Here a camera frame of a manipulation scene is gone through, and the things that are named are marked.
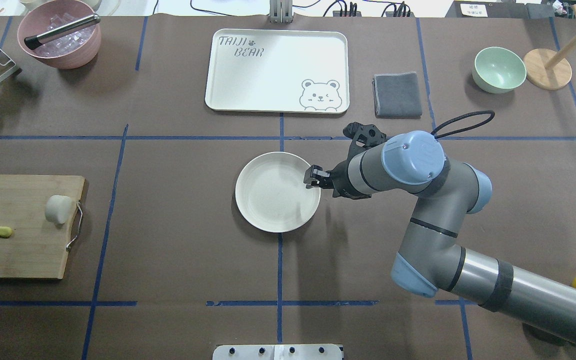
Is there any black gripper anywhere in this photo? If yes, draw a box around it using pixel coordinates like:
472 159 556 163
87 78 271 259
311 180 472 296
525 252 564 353
303 121 387 199

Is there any cream round plate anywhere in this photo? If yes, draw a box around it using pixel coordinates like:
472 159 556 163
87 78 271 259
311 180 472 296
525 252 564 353
234 152 321 233

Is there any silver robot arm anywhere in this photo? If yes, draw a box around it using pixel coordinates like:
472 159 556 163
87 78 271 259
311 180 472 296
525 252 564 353
303 122 576 344

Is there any white bear tray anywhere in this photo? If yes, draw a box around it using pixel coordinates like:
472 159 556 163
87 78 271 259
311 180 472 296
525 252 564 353
205 28 350 114

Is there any white steamed bun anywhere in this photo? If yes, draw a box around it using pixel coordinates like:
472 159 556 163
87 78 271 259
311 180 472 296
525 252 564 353
45 194 77 224

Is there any grey folded cloth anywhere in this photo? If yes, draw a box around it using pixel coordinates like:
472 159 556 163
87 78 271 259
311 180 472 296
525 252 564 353
372 71 423 119

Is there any black power strip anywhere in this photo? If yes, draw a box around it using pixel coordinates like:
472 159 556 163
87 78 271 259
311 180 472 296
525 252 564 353
323 0 414 18

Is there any mint green bowl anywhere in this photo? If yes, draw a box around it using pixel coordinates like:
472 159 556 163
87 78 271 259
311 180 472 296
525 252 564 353
471 47 527 94

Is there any black labelled box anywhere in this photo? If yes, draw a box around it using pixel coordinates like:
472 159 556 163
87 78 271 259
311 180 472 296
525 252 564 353
445 0 555 19

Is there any wooden mug tree stand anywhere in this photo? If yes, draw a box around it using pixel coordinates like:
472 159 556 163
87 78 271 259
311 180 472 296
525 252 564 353
523 4 576 91

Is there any bamboo cutting board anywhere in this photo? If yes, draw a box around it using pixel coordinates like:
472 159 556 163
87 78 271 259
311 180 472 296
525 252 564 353
0 174 85 280

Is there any pink bowl with ice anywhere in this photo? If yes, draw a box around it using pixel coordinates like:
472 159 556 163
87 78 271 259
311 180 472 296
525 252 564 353
17 0 102 69

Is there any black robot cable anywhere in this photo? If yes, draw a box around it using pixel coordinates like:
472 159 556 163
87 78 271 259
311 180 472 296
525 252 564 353
430 110 496 139

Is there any aluminium frame post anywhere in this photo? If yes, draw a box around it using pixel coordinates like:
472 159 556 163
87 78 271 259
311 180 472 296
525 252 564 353
269 0 294 24

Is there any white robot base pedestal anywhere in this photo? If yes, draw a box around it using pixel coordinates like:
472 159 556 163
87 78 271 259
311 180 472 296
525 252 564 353
212 343 345 360

